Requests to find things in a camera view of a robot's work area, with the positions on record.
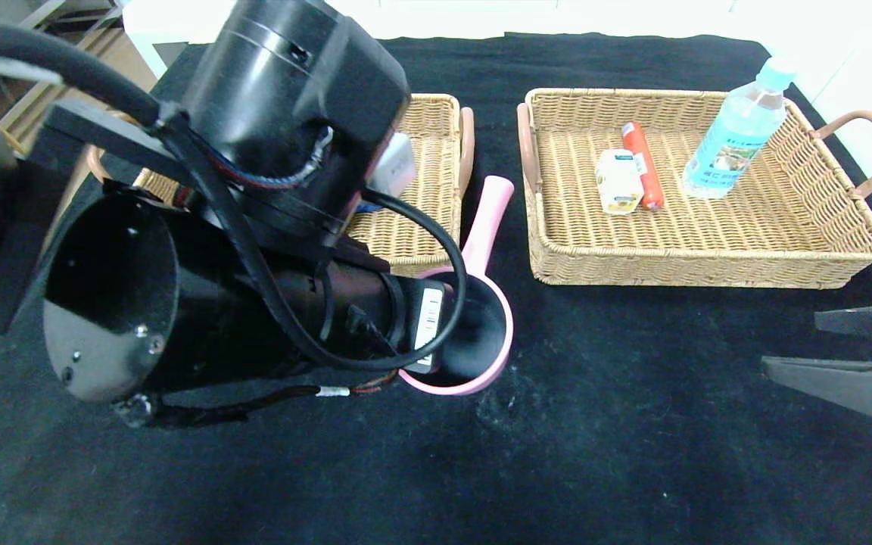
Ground orange packaged sausage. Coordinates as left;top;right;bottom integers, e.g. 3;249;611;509
621;121;665;210

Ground pink cup with handle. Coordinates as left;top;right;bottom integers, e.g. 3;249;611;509
398;176;516;397

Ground wicker basket with brown handles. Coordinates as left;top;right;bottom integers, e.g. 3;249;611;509
86;92;476;277
515;87;872;290

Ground clear bottle with blue cap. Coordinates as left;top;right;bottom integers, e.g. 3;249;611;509
682;57;799;200

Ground wooden shelf unit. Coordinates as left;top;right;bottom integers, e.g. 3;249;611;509
0;0;138;148

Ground white box with green label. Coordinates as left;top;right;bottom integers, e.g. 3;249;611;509
595;148;645;216

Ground black table cloth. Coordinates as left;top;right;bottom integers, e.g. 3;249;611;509
0;32;872;545

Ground braided black left arm cable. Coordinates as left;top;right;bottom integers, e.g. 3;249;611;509
114;369;400;430

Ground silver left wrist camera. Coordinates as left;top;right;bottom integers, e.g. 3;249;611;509
370;132;417;200

